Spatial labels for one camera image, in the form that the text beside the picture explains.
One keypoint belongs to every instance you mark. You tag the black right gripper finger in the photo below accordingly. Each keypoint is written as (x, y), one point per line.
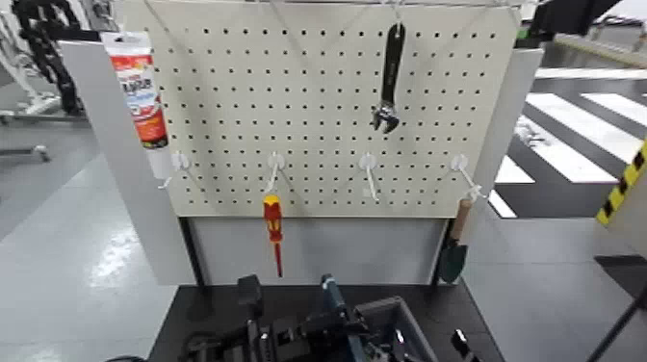
(461, 346)

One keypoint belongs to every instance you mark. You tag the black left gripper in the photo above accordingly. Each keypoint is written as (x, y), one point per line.
(288, 341)

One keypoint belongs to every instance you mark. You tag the grey blue plastic crate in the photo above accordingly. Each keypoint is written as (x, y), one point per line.
(404, 316)

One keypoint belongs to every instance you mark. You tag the red yellow screwdriver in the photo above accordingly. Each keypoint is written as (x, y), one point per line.
(273, 217)

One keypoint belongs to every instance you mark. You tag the white pegboard hook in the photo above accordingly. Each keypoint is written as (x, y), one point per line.
(460, 162)
(368, 164)
(275, 162)
(180, 162)

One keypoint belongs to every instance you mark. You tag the black slanted pole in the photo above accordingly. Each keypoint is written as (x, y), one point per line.
(614, 331)

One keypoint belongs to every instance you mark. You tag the yellow black hazard striped barrier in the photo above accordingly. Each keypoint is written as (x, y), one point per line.
(619, 189)

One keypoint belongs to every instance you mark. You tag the beige perforated pegboard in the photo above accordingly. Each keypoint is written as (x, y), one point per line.
(313, 76)

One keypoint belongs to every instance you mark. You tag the white red sealant tube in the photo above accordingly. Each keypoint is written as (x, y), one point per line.
(141, 96)

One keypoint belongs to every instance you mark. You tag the black adjustable wrench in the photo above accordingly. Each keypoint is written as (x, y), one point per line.
(392, 65)

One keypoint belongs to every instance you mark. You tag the black monitor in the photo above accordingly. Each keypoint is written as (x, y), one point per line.
(566, 17)

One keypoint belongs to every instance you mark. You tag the white metal stand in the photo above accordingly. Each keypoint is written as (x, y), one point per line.
(23, 86)

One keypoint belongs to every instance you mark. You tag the black robot in background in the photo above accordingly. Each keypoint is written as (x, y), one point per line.
(48, 55)

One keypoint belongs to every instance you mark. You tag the black frame post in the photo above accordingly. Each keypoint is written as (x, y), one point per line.
(193, 253)
(439, 253)

